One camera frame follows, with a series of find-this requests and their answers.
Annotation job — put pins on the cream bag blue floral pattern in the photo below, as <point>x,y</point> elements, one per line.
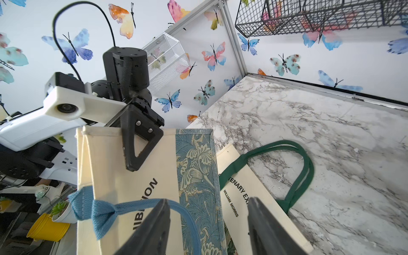
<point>182,168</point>

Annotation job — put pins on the white mesh wall basket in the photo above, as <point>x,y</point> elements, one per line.
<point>166,61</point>

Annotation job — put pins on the cream bag green handles floral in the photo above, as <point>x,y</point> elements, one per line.
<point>239,183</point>

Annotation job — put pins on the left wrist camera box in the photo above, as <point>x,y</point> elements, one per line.
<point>68,99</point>

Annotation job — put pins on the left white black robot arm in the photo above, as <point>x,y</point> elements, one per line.
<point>29,148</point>

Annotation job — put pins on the small white succulent pot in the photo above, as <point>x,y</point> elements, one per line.
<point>62,212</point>

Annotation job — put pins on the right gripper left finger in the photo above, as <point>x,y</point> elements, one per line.
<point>152,236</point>

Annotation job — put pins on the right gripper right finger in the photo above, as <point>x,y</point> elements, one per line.
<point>267,235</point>

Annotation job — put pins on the black wire wall basket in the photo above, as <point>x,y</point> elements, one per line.
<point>268,18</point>

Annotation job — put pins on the yellow metal can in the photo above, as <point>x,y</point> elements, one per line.
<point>45,229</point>

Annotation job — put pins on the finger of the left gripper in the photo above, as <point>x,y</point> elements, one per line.
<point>139,139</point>

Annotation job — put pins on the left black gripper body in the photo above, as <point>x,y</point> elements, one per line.
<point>142,107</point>

